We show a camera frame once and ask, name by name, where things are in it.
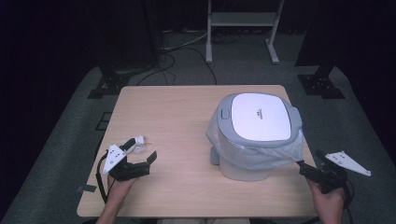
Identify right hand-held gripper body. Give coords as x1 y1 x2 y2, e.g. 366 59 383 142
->
299 150 372 194

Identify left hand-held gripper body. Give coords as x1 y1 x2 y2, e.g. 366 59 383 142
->
102 144 152 182

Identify white paper tissue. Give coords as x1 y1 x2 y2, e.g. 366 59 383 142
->
125 135 149 155

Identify white pedal bin grey lid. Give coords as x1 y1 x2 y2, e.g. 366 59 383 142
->
205 91 304 182

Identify person's left hand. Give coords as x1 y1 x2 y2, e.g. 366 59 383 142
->
106 175 137 201

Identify person's right hand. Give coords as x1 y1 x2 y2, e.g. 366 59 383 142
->
306 179 347 217

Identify grey tape strip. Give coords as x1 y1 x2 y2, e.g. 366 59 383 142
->
76 184 98 193

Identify black stand base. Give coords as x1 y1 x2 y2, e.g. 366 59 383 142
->
87 63 133 100
297 63 347 100

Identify white metal stand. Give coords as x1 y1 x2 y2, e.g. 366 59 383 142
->
205 0 286 65

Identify left hand-held gripper black cable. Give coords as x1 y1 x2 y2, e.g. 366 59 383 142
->
94 152 110 203

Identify hand-held gripper black cable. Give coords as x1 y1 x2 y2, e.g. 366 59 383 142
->
94 152 110 203
340 177 357 224

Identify right hand-held gripper black cable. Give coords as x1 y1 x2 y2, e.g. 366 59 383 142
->
340 177 357 224

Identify black floor cables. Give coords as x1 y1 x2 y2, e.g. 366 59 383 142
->
135 32 244 87

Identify white floor cable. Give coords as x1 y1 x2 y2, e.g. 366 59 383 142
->
162 32 209 51

